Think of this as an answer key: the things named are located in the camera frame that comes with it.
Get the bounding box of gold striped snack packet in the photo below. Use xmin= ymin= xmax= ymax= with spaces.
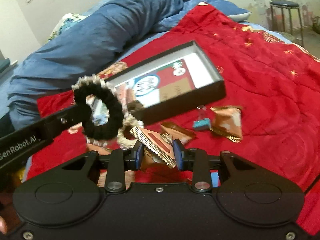
xmin=130 ymin=126 xmax=176 ymax=168

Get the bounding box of black crochet scrunchie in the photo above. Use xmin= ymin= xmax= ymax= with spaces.
xmin=72 ymin=75 xmax=125 ymax=147

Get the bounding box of small brown snack packet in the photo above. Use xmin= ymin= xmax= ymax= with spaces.
xmin=160 ymin=121 xmax=196 ymax=145

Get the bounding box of teal binder clip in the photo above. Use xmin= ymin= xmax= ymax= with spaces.
xmin=193 ymin=105 xmax=211 ymax=131

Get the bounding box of brown triangular snack packet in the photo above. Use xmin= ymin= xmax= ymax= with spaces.
xmin=210 ymin=105 xmax=243 ymax=143

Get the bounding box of black shallow cardboard box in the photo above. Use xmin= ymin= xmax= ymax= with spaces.
xmin=108 ymin=41 xmax=226 ymax=125

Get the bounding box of Chinese history textbook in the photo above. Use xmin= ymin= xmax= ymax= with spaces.
xmin=116 ymin=58 xmax=195 ymax=108

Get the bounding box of red teddy bear blanket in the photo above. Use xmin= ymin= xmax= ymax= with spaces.
xmin=24 ymin=2 xmax=320 ymax=235

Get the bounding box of blue plush duvet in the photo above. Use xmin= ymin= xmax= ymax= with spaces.
xmin=1 ymin=0 xmax=249 ymax=135

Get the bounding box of cartoon print pillow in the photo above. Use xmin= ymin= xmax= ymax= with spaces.
xmin=47 ymin=13 xmax=87 ymax=42

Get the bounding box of round dark metal stool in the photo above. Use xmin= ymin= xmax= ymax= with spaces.
xmin=270 ymin=0 xmax=304 ymax=47

